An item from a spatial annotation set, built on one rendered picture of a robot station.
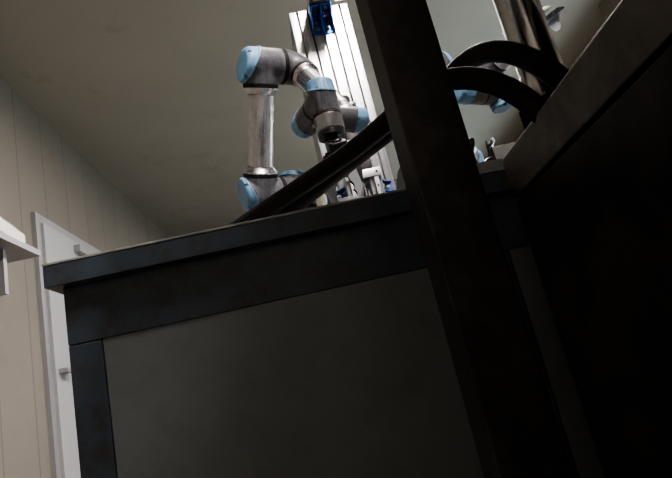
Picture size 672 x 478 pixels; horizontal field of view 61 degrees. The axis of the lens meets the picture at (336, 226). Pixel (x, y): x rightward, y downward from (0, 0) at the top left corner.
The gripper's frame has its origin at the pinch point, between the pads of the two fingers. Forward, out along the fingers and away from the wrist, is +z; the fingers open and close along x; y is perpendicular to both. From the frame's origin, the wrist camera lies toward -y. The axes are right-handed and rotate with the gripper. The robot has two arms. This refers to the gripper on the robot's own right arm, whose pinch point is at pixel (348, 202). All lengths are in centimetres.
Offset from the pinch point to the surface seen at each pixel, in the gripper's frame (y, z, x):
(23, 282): 238, -65, 199
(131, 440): -47, 43, 43
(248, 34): 233, -214, 21
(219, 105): 326, -214, 61
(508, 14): -64, -2, -22
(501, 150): -23.3, 2.9, -31.6
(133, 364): -47, 32, 41
